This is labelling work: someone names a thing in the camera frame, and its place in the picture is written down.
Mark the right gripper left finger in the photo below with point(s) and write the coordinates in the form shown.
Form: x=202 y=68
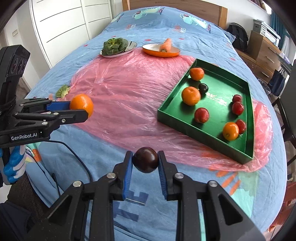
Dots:
x=113 y=186

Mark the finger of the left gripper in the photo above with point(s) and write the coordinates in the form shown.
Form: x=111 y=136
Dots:
x=43 y=104
x=48 y=121

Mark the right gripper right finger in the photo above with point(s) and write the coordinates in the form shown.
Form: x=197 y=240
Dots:
x=179 y=187

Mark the small orange tomato fruit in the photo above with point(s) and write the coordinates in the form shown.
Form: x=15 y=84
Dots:
x=82 y=101

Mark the dark plum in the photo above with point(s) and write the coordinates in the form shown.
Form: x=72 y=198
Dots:
x=145 y=160
x=203 y=88

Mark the small red fruit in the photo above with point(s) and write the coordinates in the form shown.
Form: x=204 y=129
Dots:
x=201 y=115

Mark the smooth orange fruit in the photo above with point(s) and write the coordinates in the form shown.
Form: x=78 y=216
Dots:
x=230 y=131

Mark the red apple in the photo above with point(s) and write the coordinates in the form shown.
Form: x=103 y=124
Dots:
x=241 y=125
x=237 y=98
x=237 y=108

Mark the large mandarin orange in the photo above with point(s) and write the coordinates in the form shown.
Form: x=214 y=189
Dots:
x=190 y=96

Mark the blue gloved left hand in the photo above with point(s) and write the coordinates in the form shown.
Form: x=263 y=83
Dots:
x=12 y=164

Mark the green vegetable piece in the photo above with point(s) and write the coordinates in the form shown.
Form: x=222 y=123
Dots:
x=62 y=91

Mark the blue patterned bedsheet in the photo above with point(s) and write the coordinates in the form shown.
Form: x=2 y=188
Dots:
x=74 y=154

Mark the white wardrobe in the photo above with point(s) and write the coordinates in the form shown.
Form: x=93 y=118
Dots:
x=63 y=26

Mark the pink plastic sheet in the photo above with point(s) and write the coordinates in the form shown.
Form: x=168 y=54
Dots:
x=127 y=92

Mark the green shallow box tray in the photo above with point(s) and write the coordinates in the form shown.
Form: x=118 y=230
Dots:
x=222 y=85

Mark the green bok choy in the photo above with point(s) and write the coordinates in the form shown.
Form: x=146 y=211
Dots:
x=114 y=46

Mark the carrot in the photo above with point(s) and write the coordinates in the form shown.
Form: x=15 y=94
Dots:
x=166 y=46

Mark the dark chair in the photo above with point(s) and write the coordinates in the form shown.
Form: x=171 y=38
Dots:
x=286 y=106

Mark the navy tote bag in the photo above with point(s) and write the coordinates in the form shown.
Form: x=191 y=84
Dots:
x=277 y=82

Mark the wooden drawer cabinet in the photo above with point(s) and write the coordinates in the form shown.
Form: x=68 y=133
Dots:
x=261 y=56

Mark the black backpack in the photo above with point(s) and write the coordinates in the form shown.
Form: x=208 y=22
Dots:
x=241 y=37

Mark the white printer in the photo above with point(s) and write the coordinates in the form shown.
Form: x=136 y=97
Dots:
x=265 y=30

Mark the wooden headboard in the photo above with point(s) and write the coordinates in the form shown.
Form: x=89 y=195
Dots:
x=207 y=11

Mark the teal curtain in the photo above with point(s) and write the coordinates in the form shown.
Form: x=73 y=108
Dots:
x=279 y=27

